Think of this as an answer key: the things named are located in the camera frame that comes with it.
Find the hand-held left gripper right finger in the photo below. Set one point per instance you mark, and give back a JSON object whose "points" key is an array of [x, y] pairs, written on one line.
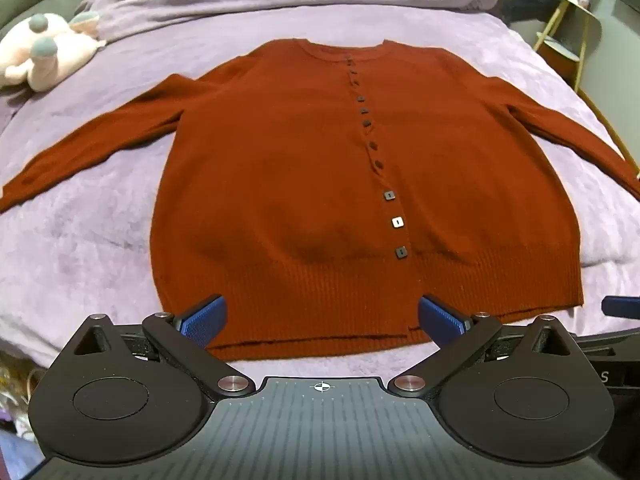
{"points": [[441, 321]]}

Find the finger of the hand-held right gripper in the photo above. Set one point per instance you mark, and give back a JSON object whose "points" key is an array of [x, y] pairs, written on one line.
{"points": [[621, 305]]}

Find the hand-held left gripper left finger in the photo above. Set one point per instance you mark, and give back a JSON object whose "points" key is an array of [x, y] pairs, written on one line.
{"points": [[204, 319]]}

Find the red buttoned cardigan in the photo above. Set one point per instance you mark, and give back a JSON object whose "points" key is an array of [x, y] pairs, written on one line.
{"points": [[300, 185]]}

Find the purple bed sheet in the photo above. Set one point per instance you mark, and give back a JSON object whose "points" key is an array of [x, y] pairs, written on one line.
{"points": [[75, 240]]}

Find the yellow side table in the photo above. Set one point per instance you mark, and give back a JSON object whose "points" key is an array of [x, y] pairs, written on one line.
{"points": [[575, 45]]}

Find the pink plush toy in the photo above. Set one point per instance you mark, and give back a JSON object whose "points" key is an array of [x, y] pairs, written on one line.
{"points": [[45, 55]]}

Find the dark cloth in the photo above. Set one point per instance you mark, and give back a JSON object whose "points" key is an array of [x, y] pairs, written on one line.
{"points": [[527, 2]]}

